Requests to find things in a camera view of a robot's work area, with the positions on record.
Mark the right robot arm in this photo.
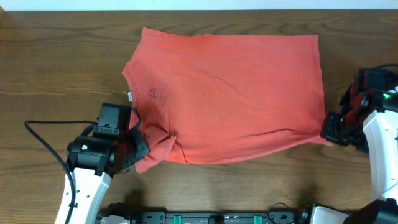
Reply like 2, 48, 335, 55
309, 63, 397, 224

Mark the left black cable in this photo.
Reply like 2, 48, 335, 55
24, 119, 99, 224

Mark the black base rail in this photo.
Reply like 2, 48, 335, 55
96, 202, 312, 224

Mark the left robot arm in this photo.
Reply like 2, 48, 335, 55
55, 124, 149, 223

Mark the red t-shirt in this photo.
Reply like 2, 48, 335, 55
123, 28, 325, 173

